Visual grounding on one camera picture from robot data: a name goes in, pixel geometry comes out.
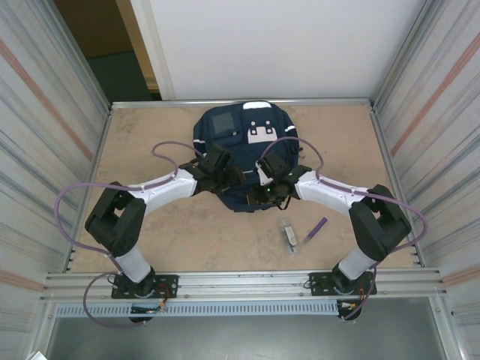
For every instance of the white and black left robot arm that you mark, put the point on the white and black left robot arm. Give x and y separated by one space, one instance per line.
165 191

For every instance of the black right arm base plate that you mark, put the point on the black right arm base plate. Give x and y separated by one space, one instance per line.
318 283

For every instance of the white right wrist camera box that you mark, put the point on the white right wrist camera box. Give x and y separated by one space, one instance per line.
262 172

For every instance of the clear plastic pencil case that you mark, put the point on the clear plastic pencil case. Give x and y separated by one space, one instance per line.
289 236

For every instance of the wide aluminium base rail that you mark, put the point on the wide aluminium base rail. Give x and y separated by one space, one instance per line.
243 285

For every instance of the corrugated metal side panel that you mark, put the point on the corrugated metal side panel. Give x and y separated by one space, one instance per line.
442 150
37 150

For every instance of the navy blue student backpack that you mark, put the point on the navy blue student backpack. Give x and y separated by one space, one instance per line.
240 123

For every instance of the purple pen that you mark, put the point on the purple pen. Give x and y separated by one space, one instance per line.
317 228

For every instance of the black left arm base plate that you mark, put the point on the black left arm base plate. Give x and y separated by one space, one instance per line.
167 285

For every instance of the thin aluminium rail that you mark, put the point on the thin aluminium rail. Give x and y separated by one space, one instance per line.
168 104

